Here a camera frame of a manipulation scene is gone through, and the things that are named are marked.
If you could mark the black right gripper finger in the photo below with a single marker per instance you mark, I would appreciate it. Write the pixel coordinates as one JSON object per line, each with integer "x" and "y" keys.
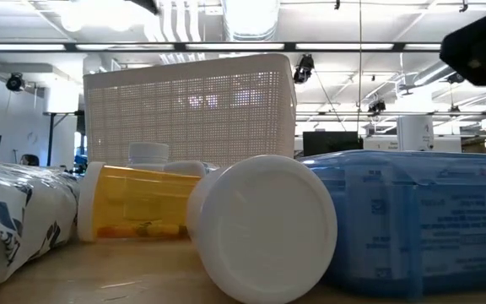
{"x": 483, "y": 50}

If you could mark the small white capped bottle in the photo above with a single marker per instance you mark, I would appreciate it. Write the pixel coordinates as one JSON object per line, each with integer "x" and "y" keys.
{"x": 148, "y": 154}

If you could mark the black ceiling camera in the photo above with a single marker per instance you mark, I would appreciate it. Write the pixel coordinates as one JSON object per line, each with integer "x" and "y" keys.
{"x": 15, "y": 82}
{"x": 303, "y": 69}
{"x": 456, "y": 77}
{"x": 376, "y": 106}

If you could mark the person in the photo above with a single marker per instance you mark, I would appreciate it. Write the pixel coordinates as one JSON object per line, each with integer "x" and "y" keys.
{"x": 29, "y": 160}

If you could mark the white black printed package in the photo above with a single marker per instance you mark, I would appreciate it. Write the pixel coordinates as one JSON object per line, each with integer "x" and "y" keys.
{"x": 15, "y": 219}

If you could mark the thick black frame bar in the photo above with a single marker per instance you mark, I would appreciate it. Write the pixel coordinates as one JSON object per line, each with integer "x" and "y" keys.
{"x": 234, "y": 46}

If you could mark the blue object in background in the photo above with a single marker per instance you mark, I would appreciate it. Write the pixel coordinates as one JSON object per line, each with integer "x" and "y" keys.
{"x": 81, "y": 164}

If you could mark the white cylinder device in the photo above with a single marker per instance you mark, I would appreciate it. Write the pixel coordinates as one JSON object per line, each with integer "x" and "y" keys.
{"x": 416, "y": 133}

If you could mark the orange pill bottle white cap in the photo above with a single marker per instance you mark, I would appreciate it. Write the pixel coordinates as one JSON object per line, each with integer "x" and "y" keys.
{"x": 137, "y": 202}

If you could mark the thin black frame bar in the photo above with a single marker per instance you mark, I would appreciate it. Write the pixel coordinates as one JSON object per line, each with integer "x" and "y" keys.
{"x": 416, "y": 113}

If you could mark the blue plastic wrapped package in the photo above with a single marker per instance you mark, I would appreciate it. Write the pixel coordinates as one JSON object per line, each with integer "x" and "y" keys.
{"x": 416, "y": 219}

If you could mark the ribbed silver ceiling duct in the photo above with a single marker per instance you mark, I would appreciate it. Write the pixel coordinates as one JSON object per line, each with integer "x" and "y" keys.
{"x": 250, "y": 19}

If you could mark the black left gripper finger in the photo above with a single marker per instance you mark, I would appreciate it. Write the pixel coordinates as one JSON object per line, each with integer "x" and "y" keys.
{"x": 146, "y": 5}

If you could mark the black computer monitor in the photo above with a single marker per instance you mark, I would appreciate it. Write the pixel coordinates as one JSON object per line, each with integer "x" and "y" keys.
{"x": 331, "y": 143}

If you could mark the white counter box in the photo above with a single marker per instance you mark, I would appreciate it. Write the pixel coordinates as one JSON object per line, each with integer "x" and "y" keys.
{"x": 380, "y": 144}

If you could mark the large white plastic bottle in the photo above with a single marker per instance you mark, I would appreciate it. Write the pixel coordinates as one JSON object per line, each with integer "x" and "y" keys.
{"x": 264, "y": 232}

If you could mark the white perforated plastic basket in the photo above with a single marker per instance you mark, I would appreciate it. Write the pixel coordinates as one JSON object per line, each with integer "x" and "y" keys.
{"x": 192, "y": 114}

